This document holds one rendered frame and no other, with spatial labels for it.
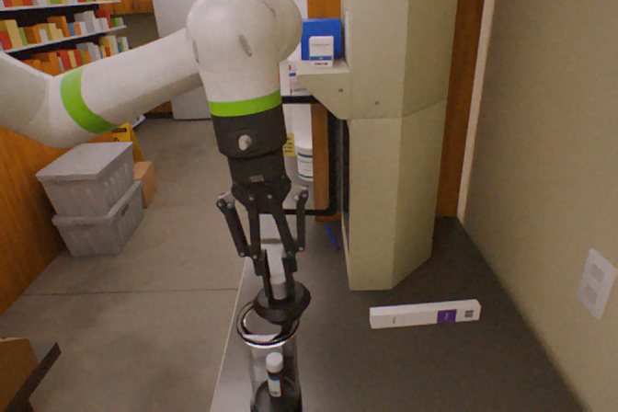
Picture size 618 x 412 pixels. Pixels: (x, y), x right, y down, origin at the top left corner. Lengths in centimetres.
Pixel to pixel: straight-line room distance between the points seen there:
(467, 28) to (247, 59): 92
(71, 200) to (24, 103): 238
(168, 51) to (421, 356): 78
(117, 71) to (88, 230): 254
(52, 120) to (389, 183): 68
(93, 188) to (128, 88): 234
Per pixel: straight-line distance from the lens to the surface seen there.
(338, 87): 89
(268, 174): 53
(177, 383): 226
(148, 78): 70
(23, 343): 112
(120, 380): 238
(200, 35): 49
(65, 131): 82
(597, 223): 93
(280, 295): 66
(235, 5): 49
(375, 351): 100
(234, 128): 51
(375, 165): 96
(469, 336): 107
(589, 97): 94
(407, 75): 92
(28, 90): 80
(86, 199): 310
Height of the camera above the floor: 167
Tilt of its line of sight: 25 degrees down
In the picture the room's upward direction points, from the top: 2 degrees counter-clockwise
